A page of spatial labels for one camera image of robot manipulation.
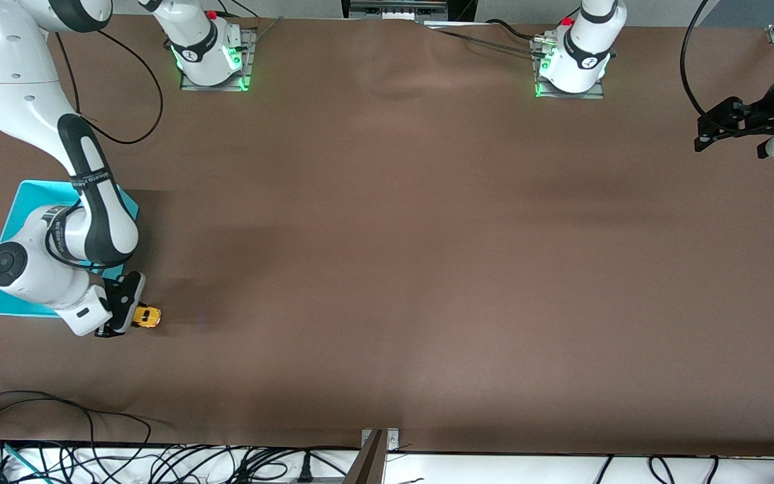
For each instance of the metal table bracket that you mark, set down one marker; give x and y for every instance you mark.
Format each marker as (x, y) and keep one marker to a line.
(377, 447)

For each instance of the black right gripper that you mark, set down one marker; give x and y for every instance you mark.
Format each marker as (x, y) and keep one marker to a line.
(120, 294)

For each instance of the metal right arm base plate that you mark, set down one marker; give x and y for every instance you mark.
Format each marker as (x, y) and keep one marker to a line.
(246, 67)

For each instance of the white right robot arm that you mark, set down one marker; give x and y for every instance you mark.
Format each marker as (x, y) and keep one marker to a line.
(11, 74)

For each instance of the black power plug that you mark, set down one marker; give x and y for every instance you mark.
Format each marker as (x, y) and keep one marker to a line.
(305, 472)

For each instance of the yellow beetle toy car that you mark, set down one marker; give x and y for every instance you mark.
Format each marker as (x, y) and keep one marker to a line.
(148, 317)

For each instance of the black box with sockets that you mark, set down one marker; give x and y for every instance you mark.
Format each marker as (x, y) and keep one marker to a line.
(397, 8)

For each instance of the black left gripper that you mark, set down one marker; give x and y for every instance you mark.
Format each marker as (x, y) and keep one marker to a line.
(765, 111)

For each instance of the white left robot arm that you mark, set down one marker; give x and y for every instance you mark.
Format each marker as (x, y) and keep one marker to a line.
(585, 57)

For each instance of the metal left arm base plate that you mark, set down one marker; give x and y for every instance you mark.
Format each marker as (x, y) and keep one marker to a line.
(592, 94)

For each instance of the white ledge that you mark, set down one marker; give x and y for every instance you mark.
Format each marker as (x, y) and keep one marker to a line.
(494, 470)

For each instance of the grey power strip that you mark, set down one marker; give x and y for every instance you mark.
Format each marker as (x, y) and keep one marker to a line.
(320, 480)

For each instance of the brown table cover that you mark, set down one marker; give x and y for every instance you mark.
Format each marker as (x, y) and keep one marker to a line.
(387, 235)

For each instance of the teal plastic bin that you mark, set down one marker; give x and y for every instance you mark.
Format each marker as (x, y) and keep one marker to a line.
(17, 215)

